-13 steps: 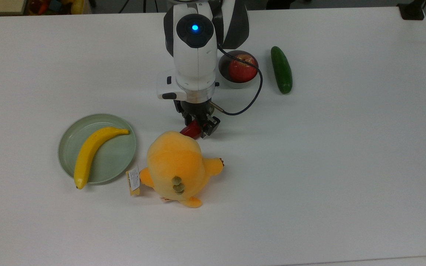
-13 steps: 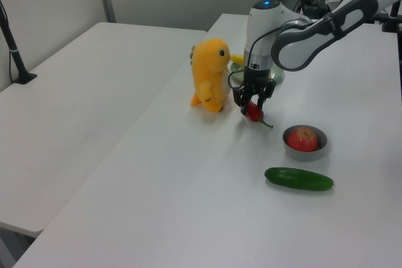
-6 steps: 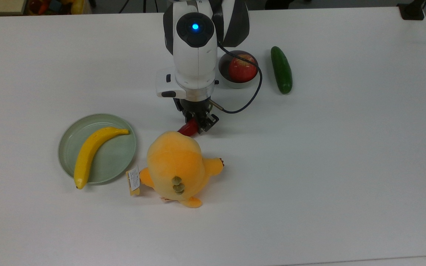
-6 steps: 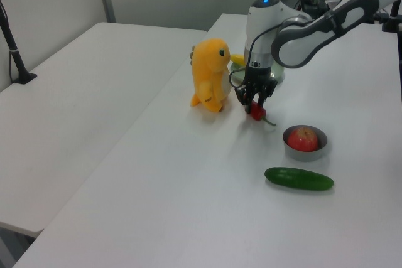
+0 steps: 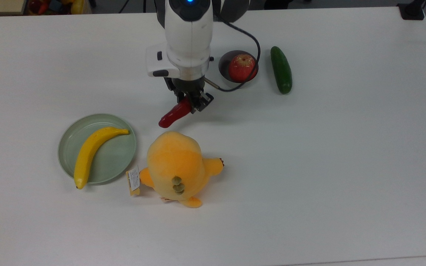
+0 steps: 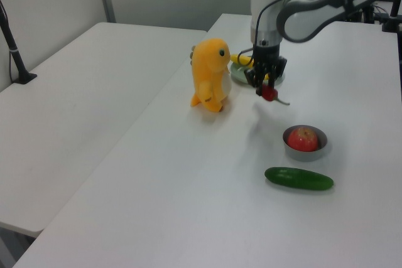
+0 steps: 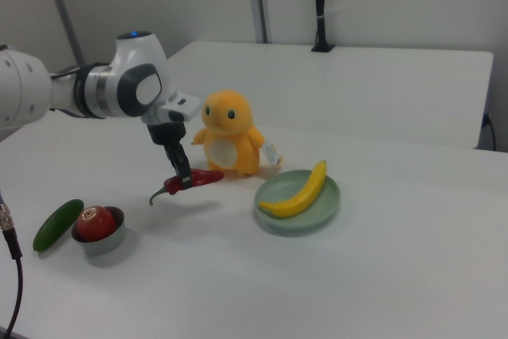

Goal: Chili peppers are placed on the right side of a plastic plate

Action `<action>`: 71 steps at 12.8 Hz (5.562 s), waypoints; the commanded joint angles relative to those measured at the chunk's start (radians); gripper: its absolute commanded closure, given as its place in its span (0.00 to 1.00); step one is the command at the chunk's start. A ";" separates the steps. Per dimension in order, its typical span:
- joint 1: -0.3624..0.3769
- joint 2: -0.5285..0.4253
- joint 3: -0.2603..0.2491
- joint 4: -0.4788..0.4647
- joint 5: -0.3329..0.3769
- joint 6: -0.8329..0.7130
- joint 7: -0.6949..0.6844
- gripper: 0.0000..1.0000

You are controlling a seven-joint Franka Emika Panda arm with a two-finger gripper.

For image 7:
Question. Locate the green cucumber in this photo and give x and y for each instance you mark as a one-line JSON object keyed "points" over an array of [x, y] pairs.
{"points": [[55, 226]]}

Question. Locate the green plastic plate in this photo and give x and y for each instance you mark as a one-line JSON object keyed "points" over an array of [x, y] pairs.
{"points": [[291, 190]]}

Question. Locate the small metal bowl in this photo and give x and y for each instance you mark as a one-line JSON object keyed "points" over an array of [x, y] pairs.
{"points": [[113, 237]]}

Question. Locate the white paper plush tag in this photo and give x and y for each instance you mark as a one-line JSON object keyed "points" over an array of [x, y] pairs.
{"points": [[272, 153]]}

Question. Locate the red chili pepper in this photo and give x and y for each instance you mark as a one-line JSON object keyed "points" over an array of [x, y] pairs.
{"points": [[206, 175]]}

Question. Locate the orange plush toy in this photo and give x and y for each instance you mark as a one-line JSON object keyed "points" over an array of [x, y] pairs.
{"points": [[230, 132]]}

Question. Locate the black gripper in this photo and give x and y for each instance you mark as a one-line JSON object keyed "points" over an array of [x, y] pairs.
{"points": [[166, 133]]}

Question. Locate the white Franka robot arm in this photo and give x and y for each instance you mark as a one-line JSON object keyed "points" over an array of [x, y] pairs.
{"points": [[135, 61]]}

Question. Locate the black camera stand pole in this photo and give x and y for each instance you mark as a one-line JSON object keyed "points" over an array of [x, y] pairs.
{"points": [[320, 5]]}

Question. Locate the red apple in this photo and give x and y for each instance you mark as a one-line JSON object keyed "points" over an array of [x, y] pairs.
{"points": [[95, 223]]}

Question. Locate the yellow banana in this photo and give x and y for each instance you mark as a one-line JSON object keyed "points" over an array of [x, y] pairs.
{"points": [[303, 196]]}

